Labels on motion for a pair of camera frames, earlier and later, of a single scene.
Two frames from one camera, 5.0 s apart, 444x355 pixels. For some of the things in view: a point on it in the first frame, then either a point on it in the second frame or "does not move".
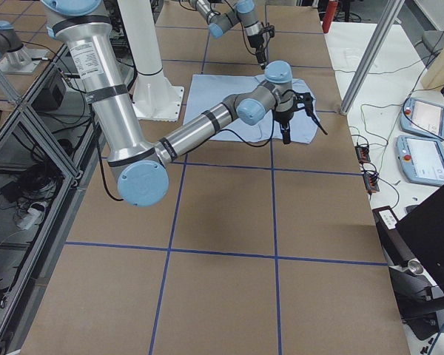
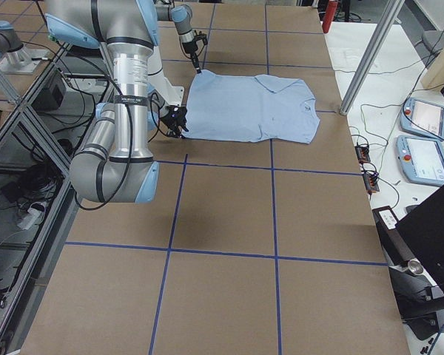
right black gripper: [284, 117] → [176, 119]
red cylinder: [328, 19] does not move
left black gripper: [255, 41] → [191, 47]
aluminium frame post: [392, 9] does not move
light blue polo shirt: [205, 91] does not move
